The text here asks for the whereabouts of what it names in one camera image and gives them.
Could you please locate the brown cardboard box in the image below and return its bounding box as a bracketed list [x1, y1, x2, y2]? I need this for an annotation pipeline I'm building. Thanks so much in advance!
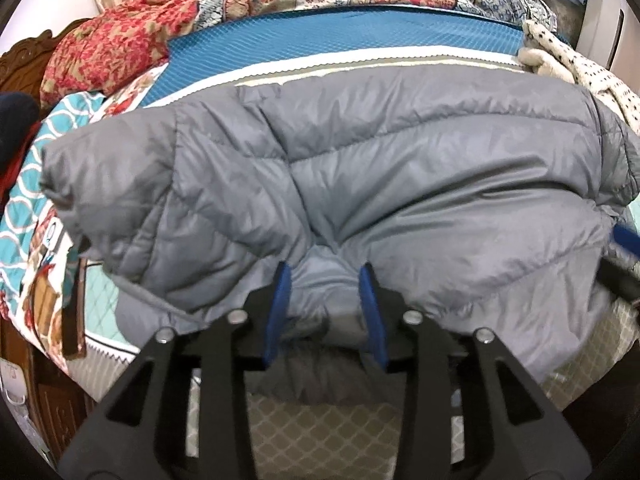
[32, 275, 58, 334]

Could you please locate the dark navy folded garment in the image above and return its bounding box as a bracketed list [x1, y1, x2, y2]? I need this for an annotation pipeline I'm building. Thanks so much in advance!
[0, 92, 40, 203]

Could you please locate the grey puffer jacket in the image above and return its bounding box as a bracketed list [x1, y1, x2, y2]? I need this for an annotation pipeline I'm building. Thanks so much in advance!
[40, 65, 639, 404]

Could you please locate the white floral fleece blanket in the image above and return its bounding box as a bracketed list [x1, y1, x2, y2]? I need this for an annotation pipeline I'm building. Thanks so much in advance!
[1, 66, 164, 372]

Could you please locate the carved wooden headboard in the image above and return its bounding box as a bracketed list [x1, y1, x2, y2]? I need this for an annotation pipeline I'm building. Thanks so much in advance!
[0, 18, 86, 103]

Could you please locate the red floral quilt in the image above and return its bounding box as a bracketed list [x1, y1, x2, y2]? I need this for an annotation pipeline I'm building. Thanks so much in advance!
[40, 0, 558, 108]

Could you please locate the white cabinet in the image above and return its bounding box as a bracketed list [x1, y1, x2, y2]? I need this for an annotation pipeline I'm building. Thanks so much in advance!
[576, 0, 640, 93]

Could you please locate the wooden nightstand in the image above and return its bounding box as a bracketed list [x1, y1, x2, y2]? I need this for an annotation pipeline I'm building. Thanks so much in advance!
[1, 320, 96, 462]

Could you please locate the white power bank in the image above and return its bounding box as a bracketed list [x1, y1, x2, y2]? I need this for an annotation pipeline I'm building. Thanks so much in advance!
[42, 216, 64, 252]

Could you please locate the teal white patterned pillow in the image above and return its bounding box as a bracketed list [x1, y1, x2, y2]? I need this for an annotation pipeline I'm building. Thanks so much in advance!
[0, 91, 105, 316]

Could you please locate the white black-spotted fleece garment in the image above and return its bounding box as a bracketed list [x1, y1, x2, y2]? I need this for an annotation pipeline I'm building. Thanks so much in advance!
[518, 20, 640, 134]

